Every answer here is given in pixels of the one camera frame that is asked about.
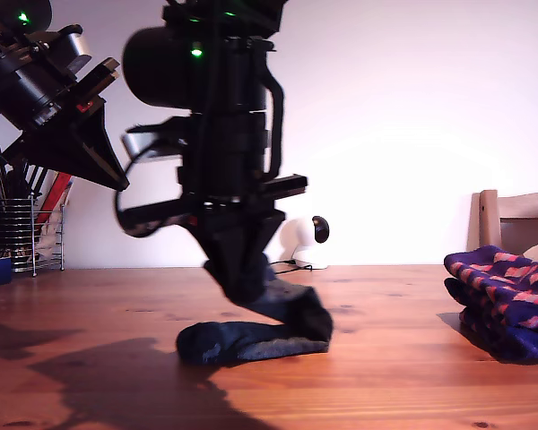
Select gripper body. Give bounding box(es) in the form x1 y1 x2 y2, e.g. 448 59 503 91
116 109 309 237
0 56 121 158

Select grey dark-toed sock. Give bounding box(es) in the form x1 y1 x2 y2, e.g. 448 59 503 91
175 253 334 365

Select red paper packet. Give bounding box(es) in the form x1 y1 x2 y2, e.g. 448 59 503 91
35 172 74 225

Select white paper napkins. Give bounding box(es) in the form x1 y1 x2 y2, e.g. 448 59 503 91
36 219 65 265

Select wooden chair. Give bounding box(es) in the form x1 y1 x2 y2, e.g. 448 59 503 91
464 189 538 256

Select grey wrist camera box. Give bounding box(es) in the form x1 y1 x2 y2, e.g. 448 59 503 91
120 116 194 160
44 24 93 73

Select white round security camera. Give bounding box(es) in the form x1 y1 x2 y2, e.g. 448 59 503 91
280 215 331 271

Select thin black camera cable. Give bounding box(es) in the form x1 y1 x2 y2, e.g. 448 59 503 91
112 142 171 238

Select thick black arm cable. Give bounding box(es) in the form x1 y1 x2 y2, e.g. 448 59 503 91
257 71 286 183

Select wire utensil holder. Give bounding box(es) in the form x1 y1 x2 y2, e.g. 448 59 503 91
0 196 37 274

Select wire napkin rack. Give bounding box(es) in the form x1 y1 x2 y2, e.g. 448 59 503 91
29 203 66 278

